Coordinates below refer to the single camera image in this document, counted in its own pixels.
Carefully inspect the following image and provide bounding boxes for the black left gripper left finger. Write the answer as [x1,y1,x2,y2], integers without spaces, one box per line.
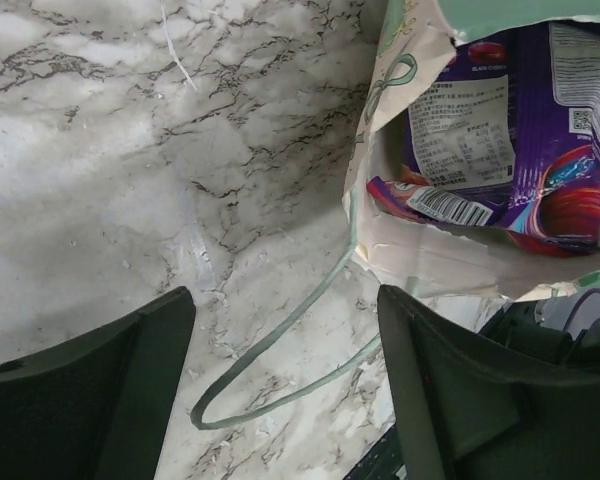
[0,287,195,479]

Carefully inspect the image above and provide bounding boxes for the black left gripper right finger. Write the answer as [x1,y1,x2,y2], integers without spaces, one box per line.
[377,285,600,479]

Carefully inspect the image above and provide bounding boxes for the white green paper bag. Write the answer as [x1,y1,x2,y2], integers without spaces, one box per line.
[189,0,600,431]

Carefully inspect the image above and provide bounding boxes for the purple snack packet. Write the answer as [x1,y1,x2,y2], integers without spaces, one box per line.
[367,21,600,257]

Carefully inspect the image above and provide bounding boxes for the white zip tie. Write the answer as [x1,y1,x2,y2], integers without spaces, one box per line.
[159,0,199,92]

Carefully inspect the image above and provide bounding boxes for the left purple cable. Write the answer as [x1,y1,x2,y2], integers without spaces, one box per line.
[564,285,600,341]

